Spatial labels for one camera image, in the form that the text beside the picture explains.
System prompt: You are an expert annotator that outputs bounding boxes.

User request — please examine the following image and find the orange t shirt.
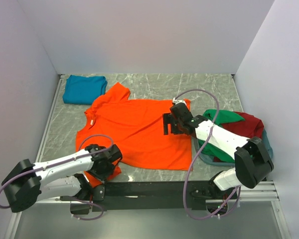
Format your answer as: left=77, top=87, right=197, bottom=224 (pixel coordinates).
left=75, top=82, right=193, bottom=189

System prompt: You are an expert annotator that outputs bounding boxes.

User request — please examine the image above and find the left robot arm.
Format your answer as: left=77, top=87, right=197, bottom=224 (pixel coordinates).
left=1, top=144, right=123, bottom=213

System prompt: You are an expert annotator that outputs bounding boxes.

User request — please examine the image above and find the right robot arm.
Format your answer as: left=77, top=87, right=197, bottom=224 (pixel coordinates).
left=162, top=101, right=274, bottom=199

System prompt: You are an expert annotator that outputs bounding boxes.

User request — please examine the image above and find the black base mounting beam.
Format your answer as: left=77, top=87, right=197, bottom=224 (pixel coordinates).
left=75, top=181, right=234, bottom=211

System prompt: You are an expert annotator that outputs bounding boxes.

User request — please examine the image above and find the green t shirt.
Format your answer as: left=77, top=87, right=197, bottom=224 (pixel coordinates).
left=196, top=109, right=247, bottom=163

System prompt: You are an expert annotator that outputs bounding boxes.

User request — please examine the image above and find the dark red t shirt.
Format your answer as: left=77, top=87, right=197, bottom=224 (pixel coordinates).
left=213, top=112, right=265, bottom=163

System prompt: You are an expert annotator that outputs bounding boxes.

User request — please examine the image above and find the folded blue t shirt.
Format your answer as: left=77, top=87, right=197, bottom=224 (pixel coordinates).
left=62, top=75, right=108, bottom=105

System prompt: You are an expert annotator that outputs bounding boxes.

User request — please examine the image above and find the teal plastic basket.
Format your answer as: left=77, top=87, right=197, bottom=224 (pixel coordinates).
left=199, top=130, right=274, bottom=167

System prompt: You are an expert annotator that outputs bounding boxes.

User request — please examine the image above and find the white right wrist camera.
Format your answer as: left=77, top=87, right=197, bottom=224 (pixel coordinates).
left=172, top=98, right=186, bottom=105

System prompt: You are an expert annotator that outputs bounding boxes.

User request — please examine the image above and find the aluminium left side rail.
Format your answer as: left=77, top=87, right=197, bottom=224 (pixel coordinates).
left=35, top=74, right=65, bottom=162

